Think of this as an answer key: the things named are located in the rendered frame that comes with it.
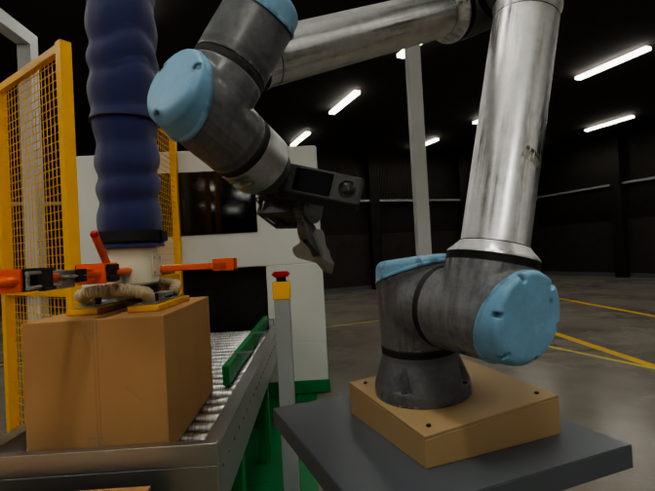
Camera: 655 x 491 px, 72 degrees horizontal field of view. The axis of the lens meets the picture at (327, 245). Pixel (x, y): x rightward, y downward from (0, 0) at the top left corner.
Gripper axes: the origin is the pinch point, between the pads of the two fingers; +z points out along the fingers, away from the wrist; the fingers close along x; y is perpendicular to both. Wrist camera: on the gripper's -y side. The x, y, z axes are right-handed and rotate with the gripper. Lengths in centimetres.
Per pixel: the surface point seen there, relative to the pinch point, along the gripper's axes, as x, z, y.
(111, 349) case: 25, 23, 84
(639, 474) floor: 21, 217, -47
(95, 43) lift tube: -67, -9, 108
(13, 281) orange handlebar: 18, -16, 67
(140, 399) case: 36, 33, 77
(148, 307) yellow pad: 10, 31, 85
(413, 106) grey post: -246, 242, 117
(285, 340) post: 5, 85, 72
